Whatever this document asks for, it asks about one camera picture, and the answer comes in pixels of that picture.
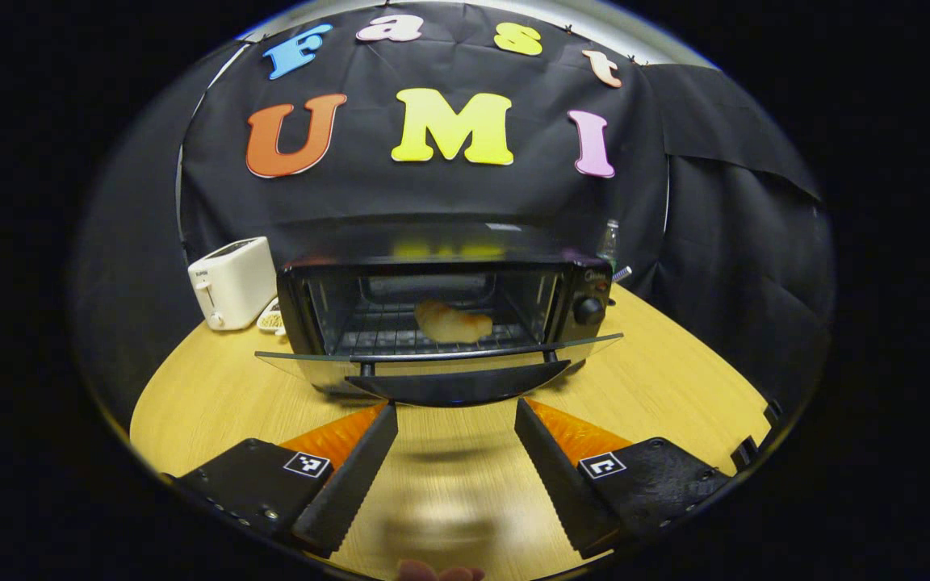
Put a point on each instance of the black table edge bracket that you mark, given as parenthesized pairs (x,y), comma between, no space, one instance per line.
(745,452)
(772,410)

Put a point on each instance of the small white dish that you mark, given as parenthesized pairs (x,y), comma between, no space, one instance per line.
(271,320)

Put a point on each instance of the golden bread roll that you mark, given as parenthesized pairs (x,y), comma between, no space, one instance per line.
(450,323)

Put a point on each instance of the black backdrop cloth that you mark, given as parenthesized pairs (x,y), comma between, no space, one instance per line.
(449,202)

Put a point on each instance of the clear plastic water bottle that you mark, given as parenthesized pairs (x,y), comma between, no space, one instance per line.
(609,242)

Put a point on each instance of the white toaster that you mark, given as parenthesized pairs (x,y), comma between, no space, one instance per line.
(231,278)

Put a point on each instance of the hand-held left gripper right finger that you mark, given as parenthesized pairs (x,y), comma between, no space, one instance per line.
(558,476)

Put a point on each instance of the black electric oven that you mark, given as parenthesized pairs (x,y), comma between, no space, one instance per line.
(586,311)

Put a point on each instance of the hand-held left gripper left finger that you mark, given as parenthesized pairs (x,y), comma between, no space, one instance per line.
(352,476)

